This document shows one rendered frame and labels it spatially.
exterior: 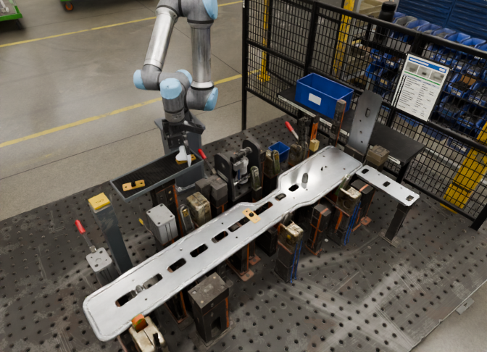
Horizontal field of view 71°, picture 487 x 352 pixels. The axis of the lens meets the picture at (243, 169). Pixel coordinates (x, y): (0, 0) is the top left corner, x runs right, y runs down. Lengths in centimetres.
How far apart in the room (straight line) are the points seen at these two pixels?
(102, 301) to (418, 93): 169
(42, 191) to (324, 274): 253
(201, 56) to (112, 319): 111
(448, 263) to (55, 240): 195
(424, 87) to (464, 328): 153
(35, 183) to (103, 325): 239
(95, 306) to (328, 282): 98
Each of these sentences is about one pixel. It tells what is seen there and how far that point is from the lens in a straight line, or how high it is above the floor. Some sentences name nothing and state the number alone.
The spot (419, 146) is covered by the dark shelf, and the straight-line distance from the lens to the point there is 202.
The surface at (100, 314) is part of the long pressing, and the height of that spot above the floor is 100.
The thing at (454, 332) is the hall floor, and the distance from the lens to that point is 266.
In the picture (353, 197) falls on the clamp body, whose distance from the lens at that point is 158.
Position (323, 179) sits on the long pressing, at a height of 100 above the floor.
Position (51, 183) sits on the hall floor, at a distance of 348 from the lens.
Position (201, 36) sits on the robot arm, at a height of 156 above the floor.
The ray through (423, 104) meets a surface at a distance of 197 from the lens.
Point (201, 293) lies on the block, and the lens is 125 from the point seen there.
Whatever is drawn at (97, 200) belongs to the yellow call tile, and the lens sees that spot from 143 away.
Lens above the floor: 213
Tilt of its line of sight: 42 degrees down
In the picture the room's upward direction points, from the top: 1 degrees clockwise
